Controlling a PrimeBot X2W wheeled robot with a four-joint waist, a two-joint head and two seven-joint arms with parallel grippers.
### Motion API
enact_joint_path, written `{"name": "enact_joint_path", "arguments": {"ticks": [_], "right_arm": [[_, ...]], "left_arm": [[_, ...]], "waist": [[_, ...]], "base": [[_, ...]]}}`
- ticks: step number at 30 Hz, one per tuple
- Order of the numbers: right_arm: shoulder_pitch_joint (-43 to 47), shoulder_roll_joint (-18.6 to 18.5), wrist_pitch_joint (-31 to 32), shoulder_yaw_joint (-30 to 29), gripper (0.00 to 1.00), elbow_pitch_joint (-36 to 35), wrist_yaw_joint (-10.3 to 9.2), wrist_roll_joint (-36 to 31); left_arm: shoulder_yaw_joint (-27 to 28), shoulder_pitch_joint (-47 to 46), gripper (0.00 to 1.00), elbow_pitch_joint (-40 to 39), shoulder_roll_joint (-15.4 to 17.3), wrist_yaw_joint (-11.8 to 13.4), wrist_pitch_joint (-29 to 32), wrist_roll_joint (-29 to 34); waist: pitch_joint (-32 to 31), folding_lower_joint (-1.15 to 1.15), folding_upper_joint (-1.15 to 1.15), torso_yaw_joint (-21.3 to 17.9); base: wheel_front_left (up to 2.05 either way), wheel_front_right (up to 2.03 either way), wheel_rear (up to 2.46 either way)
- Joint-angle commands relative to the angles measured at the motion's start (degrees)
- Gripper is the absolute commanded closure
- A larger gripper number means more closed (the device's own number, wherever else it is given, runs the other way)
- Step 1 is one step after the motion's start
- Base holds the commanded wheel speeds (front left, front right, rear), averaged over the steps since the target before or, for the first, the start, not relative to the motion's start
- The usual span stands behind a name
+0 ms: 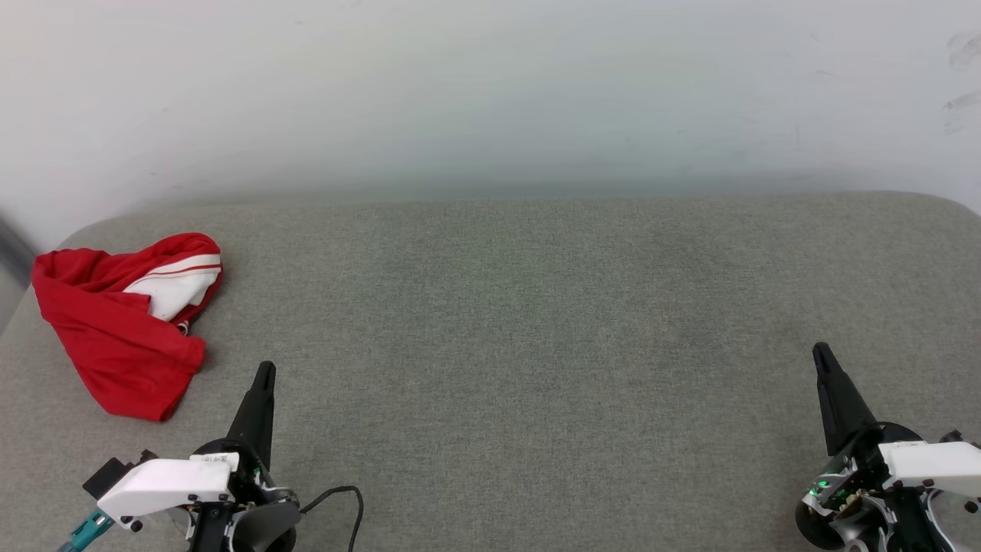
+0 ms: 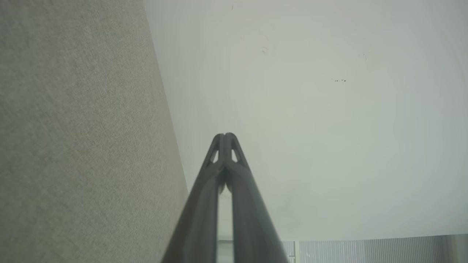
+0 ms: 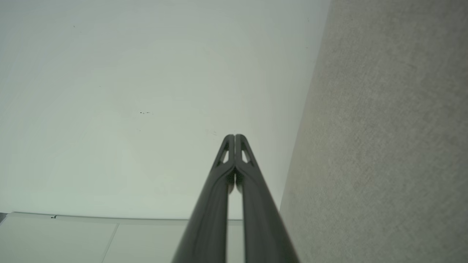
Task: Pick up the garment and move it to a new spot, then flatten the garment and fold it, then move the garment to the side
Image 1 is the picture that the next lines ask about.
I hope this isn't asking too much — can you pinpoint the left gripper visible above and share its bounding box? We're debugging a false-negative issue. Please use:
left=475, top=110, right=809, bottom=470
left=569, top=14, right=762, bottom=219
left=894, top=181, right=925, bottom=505
left=96, top=360, right=300, bottom=531

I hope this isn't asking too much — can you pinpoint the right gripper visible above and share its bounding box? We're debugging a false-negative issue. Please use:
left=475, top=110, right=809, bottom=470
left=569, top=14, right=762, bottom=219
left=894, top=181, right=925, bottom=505
left=795, top=343, right=981, bottom=551

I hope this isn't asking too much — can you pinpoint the red and white shirt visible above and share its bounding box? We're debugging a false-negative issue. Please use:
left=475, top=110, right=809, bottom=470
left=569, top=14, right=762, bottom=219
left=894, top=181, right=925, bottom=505
left=32, top=232, right=225, bottom=422

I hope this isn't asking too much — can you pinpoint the thin black cable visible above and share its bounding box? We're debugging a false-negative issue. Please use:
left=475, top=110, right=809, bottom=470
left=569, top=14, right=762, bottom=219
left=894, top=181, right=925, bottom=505
left=299, top=485, right=365, bottom=552

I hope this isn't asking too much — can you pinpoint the teal cable plug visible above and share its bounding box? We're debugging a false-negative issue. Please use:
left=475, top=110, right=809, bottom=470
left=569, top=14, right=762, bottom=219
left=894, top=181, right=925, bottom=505
left=57, top=510, right=116, bottom=552

